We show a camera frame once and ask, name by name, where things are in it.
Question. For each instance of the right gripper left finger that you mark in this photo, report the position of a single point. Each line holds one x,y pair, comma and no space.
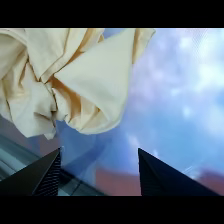
40,176

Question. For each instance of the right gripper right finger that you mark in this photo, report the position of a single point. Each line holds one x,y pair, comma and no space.
160,180

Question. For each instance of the cream T-shirt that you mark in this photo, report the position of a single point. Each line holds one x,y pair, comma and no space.
83,80

